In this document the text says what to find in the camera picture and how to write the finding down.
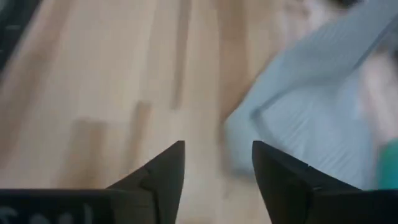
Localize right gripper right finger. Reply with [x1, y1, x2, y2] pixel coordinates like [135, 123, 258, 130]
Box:
[251, 140, 362, 224]

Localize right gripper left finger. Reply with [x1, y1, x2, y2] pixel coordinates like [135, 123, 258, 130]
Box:
[106, 140, 187, 224]

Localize grey microfiber towel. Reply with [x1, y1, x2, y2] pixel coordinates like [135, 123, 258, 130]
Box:
[222, 0, 398, 191]

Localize teal plastic bin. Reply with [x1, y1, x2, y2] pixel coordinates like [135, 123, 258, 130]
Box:
[376, 138, 398, 190]

